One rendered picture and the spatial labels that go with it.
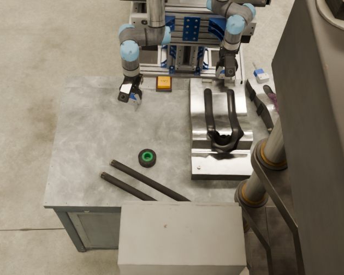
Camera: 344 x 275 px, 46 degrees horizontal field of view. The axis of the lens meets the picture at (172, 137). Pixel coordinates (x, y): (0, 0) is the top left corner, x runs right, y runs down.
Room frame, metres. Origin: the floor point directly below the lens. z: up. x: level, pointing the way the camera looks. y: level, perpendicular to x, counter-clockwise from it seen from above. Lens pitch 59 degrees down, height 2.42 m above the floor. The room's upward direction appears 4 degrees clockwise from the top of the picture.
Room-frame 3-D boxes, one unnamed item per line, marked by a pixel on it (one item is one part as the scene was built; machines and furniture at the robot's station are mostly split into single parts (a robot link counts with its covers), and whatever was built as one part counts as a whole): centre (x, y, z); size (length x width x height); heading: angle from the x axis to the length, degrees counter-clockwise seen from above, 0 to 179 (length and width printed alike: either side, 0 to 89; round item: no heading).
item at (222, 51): (1.35, -0.24, 0.99); 0.09 x 0.08 x 0.12; 6
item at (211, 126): (1.04, -0.22, 0.92); 0.35 x 0.16 x 0.09; 4
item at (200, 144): (1.02, -0.21, 0.87); 0.50 x 0.26 x 0.14; 4
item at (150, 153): (0.85, 0.10, 0.82); 0.08 x 0.08 x 0.04
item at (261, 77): (1.36, -0.41, 0.86); 0.13 x 0.05 x 0.05; 21
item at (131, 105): (1.17, 0.19, 0.83); 0.13 x 0.05 x 0.05; 164
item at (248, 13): (1.44, -0.27, 1.14); 0.11 x 0.11 x 0.08; 62
